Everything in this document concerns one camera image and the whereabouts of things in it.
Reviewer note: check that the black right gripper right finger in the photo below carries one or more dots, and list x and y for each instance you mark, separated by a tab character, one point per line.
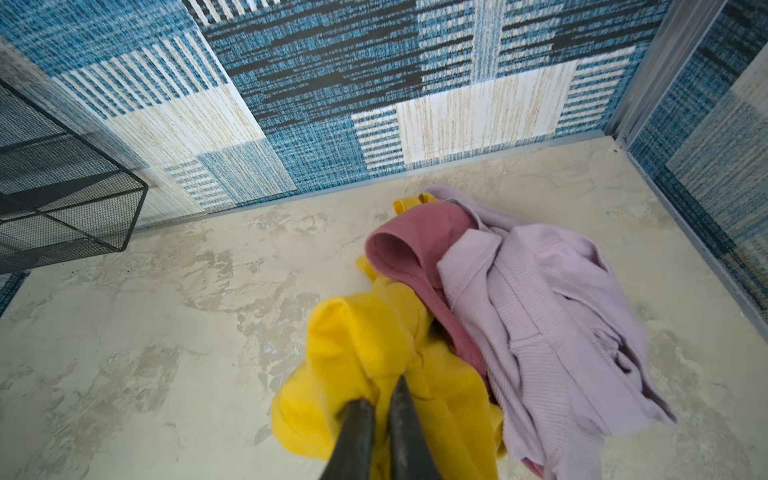
410	457

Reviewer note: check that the lilac ribbed cloth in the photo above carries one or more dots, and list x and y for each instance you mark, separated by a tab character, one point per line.
566	354

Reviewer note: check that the aluminium frame corner post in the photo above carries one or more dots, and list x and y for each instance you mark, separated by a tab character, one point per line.
681	31

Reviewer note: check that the pink-red cloth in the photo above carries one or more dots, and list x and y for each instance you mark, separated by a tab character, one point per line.
420	252

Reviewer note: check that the yellow cloth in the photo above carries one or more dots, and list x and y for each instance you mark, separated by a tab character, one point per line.
357	347

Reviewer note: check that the black wire mesh shelf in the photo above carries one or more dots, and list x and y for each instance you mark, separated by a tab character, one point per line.
62	198

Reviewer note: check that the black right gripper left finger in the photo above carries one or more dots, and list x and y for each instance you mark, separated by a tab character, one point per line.
352	455

